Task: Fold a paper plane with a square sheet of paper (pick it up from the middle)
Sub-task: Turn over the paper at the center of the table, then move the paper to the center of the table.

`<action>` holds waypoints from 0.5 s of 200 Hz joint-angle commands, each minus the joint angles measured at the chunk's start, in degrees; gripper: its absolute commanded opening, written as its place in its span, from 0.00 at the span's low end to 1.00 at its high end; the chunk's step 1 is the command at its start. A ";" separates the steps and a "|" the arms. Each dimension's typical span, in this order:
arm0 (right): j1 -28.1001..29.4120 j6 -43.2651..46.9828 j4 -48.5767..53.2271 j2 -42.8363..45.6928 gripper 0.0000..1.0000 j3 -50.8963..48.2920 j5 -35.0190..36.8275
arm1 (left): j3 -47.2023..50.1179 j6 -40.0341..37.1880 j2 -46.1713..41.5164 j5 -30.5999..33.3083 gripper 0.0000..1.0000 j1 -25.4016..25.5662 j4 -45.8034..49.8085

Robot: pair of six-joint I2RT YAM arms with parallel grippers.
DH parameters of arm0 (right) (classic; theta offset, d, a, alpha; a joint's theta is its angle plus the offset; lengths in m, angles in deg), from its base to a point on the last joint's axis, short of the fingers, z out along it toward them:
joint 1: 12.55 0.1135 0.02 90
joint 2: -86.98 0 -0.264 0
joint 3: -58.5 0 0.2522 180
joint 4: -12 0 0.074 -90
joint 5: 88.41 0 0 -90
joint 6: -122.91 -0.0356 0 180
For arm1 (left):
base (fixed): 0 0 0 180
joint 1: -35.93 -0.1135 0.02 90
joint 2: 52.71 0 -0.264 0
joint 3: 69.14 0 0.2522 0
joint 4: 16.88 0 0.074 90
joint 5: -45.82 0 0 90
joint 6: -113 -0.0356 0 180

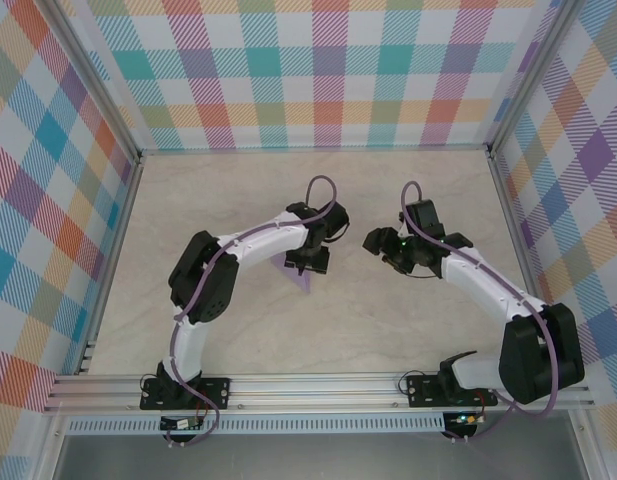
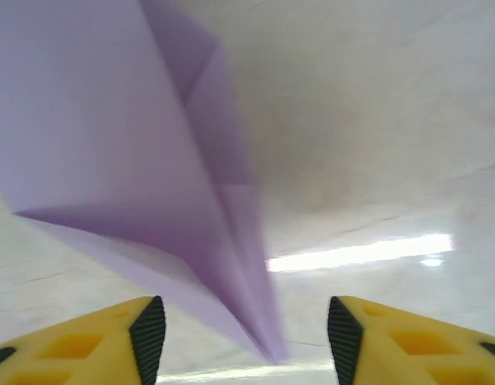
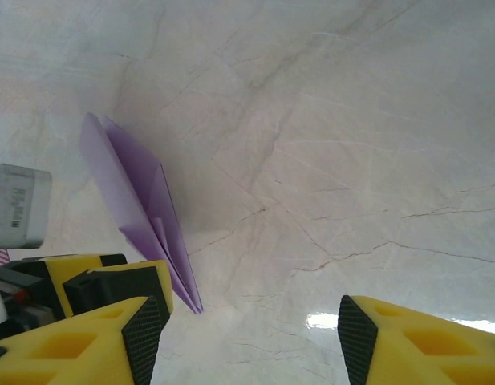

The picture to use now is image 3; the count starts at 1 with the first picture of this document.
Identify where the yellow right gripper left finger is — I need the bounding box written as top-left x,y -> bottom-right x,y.
0,295 -> 168,385

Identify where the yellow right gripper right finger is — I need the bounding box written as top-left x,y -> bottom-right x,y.
338,295 -> 495,385

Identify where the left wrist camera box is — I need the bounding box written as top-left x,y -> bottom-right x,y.
0,163 -> 53,249

